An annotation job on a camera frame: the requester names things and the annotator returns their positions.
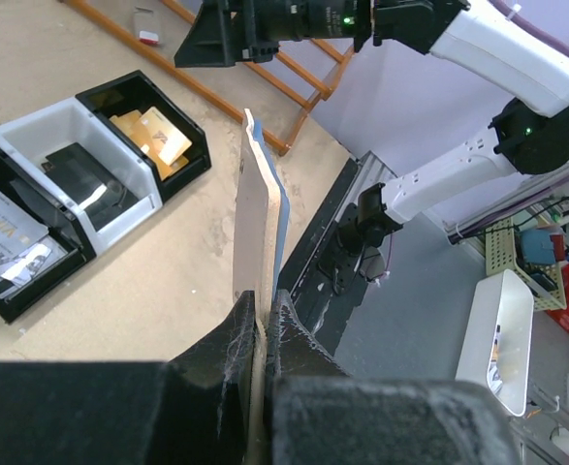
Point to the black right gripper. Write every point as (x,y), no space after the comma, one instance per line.
(248,32)

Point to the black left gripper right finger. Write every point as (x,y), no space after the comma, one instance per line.
(316,413)

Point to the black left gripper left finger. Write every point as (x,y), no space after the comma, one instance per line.
(192,409)

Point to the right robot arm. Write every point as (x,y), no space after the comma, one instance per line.
(474,84)

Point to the gold cards in bin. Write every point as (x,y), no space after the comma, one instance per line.
(157,138)

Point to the black cards in bin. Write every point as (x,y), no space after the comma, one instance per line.
(87,182)

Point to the white cards in bin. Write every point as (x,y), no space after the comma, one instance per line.
(27,249)

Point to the small grey red box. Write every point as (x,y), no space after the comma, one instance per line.
(146,25)

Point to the black right organizer bin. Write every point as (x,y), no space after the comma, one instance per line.
(137,91)

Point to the black organizer bin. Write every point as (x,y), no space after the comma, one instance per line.
(137,91)
(63,226)

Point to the orange wooden rack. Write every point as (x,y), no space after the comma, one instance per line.
(282,93)

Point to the white plastic tray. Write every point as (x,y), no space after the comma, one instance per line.
(495,352)

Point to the white middle organizer bin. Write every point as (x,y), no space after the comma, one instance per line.
(30,138)

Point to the black left organizer bin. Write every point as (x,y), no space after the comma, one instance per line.
(63,226)

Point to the yellow-green mesh basket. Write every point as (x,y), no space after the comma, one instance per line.
(504,251)

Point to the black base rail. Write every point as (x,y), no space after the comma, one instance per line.
(323,271)

